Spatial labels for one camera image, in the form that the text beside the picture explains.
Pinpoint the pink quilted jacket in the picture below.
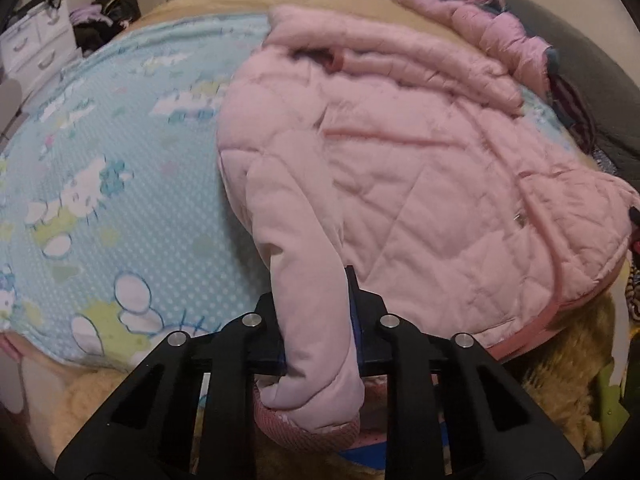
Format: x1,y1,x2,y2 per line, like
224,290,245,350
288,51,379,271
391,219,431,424
217,4,639,450

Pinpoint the purple clothes pile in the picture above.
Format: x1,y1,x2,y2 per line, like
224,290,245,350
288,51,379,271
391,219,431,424
70,3,113,26

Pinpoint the tan bed sheet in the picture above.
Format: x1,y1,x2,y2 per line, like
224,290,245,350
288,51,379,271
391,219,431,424
40,0,625,465

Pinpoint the blue cartoon cat blanket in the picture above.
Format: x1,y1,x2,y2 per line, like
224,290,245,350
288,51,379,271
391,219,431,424
1,14,270,366

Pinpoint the yellow green sleeve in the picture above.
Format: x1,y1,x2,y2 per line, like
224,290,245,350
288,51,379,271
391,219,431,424
597,361,629,450

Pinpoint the striped dark blanket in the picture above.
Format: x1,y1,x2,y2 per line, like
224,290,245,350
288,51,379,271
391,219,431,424
549,74,597,155

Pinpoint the grey quilted headboard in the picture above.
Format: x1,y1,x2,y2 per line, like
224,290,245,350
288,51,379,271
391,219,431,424
506,0,639,188

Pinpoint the pink floral duvet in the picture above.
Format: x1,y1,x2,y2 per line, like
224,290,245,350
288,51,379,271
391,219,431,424
394,0,559,102

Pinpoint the grey curved dresser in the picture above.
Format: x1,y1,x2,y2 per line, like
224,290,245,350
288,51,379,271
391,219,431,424
0,79,28,152

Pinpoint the black bag on floor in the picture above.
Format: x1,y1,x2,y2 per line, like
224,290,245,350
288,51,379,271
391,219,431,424
93,0,142,28

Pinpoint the white drawer chest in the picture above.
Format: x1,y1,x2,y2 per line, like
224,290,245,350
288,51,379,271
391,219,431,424
1,0,78,96

